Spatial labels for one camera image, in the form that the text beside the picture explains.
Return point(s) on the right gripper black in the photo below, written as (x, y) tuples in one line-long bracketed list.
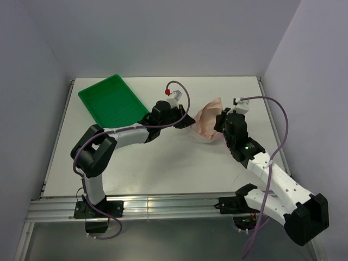
[(220, 118)]

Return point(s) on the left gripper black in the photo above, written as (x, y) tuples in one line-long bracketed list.
[(186, 121)]

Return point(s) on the beige pink bra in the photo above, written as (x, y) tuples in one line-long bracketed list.
[(205, 118)]

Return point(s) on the white mesh laundry bag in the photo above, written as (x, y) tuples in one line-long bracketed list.
[(201, 139)]

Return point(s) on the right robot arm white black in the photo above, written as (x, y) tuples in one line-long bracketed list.
[(302, 214)]

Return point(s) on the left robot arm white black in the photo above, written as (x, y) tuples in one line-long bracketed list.
[(92, 153)]

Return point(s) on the green plastic tray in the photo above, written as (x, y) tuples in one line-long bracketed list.
[(112, 104)]

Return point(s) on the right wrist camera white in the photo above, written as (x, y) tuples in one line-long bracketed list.
[(240, 106)]

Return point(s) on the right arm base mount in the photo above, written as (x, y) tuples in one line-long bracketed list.
[(244, 217)]

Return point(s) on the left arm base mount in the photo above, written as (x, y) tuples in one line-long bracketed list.
[(84, 211)]

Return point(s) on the aluminium front rail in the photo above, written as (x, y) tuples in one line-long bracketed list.
[(150, 207)]

